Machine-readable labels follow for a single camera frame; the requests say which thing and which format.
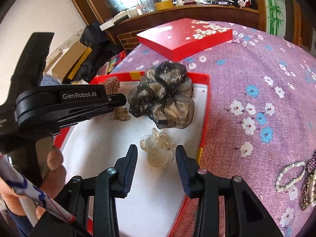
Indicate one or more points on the rhinestone hair clip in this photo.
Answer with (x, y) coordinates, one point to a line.
(311, 164)

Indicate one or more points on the purple floral tablecloth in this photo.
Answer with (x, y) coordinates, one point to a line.
(261, 117)

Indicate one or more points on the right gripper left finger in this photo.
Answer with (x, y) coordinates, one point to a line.
(92, 201)

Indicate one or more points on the red plaid scrunchie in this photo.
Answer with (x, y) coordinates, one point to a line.
(112, 85)

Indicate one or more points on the red box tray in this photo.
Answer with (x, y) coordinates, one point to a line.
(156, 199)

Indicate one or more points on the cardboard box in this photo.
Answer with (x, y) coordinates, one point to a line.
(70, 60)

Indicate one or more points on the grey brown organza scrunchie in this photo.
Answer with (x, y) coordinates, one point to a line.
(164, 94)

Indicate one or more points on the gold chain brooch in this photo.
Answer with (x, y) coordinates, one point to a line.
(121, 114)

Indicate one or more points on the red box lid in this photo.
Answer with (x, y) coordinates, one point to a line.
(184, 37)

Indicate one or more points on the clear amber hair claw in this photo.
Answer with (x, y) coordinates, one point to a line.
(160, 151)

